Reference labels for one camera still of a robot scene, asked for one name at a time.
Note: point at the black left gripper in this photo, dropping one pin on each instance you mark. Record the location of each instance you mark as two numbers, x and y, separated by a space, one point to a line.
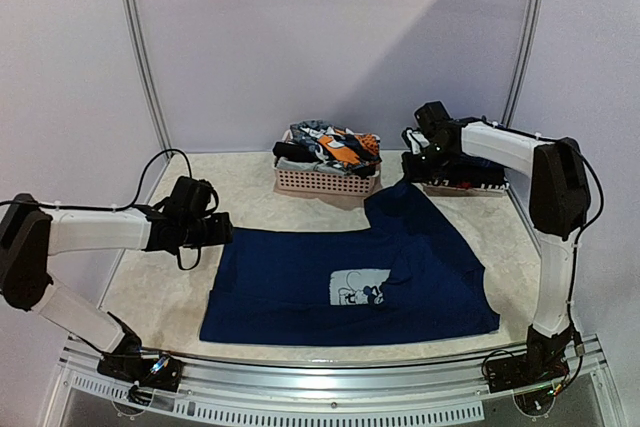
222 231

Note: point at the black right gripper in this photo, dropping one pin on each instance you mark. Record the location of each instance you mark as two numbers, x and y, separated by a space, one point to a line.
413 167

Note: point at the navy blue Mickey t-shirt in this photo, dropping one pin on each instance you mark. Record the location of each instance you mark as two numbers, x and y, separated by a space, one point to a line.
408 277

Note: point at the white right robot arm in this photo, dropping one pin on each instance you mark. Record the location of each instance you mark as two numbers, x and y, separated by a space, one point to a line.
559 197

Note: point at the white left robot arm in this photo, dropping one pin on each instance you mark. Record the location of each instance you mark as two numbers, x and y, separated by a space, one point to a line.
33 232

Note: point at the black folded printed garment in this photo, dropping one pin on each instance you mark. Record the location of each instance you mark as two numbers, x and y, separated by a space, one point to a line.
461 177

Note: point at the orange patterned crumpled garment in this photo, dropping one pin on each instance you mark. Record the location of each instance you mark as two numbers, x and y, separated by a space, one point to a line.
339 149

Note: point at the pink perforated plastic basket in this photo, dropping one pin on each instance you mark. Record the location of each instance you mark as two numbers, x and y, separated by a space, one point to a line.
324 181

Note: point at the grey folded garment in basket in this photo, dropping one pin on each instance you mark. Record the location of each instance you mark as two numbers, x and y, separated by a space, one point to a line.
285 164

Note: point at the black garment in basket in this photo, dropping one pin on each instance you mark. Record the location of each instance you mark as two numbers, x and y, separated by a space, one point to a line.
293 152

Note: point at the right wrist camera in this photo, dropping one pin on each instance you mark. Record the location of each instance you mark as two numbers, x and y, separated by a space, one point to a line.
414 140

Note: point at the right aluminium corner post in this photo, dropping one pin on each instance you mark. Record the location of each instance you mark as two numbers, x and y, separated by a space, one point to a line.
527 37

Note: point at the aluminium corner post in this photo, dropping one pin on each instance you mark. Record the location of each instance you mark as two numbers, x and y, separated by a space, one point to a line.
143 65
527 37

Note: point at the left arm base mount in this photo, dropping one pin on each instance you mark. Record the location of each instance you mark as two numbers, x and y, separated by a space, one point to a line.
146 375

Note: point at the aluminium front rail frame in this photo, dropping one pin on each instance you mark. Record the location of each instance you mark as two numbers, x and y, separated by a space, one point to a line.
450 391

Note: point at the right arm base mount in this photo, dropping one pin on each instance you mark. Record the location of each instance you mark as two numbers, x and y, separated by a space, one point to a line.
535 382

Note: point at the left aluminium corner post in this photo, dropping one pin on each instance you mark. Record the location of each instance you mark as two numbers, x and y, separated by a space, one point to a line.
143 65

